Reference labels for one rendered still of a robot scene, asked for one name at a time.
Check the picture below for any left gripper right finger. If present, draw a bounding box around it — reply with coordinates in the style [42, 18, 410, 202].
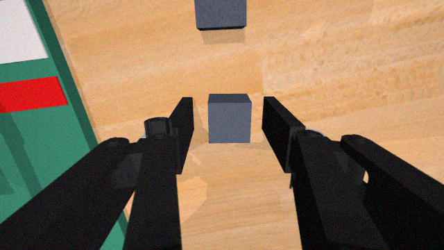
[262, 97, 444, 250]

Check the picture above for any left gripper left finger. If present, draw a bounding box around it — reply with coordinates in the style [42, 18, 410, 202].
[0, 97, 194, 250]

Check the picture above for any dark grey block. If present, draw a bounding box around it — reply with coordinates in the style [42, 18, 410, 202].
[194, 0, 247, 31]
[207, 94, 252, 143]

